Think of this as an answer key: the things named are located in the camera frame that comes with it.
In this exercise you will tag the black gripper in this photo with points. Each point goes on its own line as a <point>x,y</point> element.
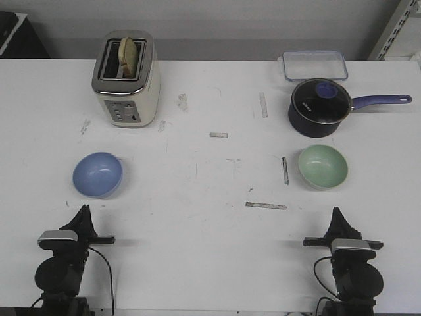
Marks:
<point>339,223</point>
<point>76,244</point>

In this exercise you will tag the blue bowl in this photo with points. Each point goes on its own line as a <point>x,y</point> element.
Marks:
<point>97,175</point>

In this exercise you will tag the green bowl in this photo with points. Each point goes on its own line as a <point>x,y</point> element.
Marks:
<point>322,167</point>

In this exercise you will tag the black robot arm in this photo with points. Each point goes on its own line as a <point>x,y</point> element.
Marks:
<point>60,276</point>
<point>357,282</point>

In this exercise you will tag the dark blue saucepan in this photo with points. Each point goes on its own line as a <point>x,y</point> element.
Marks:
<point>317,130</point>

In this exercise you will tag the glass pot lid blue knob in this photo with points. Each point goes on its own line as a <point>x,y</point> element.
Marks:
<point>321,101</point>

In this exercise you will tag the cream and chrome toaster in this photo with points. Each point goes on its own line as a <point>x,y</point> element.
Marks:
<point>128,102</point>

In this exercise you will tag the clear plastic container blue rim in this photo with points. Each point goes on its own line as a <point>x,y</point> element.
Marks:
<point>303,65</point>

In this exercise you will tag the bread slice in toaster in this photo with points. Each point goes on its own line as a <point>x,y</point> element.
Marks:
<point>128,57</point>

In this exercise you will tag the black box background left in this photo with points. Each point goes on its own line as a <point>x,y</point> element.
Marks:
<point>19,40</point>

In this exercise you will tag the white metal shelf upright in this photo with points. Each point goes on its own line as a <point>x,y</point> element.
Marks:
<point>400,38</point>

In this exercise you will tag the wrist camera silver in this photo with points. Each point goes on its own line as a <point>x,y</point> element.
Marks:
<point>57,239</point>
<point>349,244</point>

